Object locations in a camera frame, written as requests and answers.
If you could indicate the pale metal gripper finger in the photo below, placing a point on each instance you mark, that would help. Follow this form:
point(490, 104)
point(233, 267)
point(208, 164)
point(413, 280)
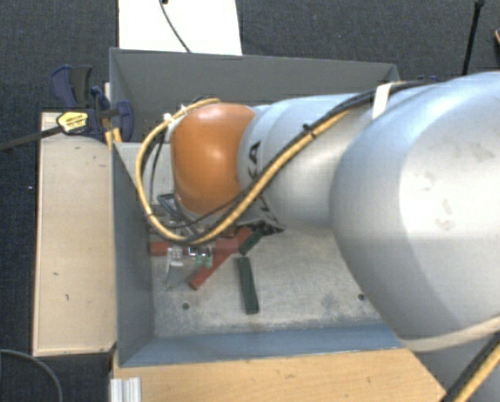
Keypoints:
point(176, 272)

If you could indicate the red-brown flat block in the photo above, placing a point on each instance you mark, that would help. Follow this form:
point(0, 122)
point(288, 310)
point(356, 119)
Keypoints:
point(158, 248)
point(216, 262)

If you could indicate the dark green flat block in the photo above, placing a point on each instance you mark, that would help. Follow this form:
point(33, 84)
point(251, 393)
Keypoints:
point(248, 285)
point(251, 242)

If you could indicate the pale wood board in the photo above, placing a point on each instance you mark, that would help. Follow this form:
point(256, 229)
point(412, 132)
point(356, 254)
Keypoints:
point(73, 233)

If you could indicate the grey metal bin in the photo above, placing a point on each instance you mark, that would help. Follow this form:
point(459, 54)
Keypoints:
point(300, 279)

